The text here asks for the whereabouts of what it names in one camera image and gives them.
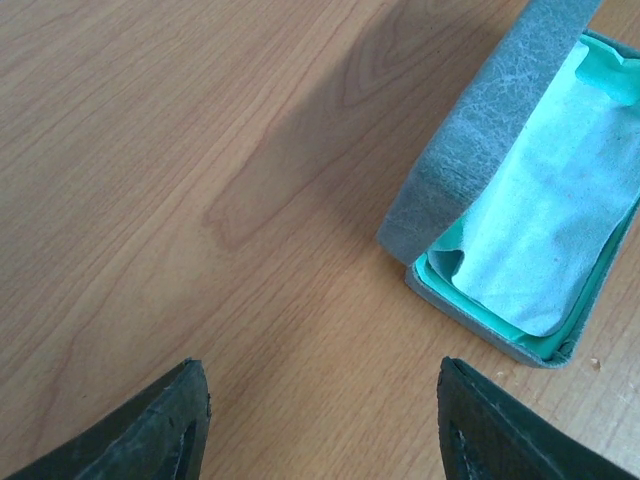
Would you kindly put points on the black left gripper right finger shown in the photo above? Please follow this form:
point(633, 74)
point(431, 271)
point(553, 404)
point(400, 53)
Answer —
point(485, 433)

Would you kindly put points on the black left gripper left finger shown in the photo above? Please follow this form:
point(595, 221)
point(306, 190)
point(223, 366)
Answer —
point(160, 433)

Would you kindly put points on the light blue cleaning cloth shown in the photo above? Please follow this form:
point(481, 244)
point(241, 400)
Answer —
point(525, 248)

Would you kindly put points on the grey-blue glasses case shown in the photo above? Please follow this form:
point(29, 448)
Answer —
point(464, 155)

